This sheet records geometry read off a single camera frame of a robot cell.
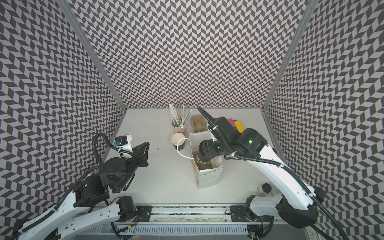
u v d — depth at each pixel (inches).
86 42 32.8
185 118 36.9
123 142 19.8
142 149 22.4
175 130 39.1
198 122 41.8
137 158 21.0
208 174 25.6
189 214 29.0
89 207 17.6
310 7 26.3
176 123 39.0
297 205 14.2
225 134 17.0
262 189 29.0
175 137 35.0
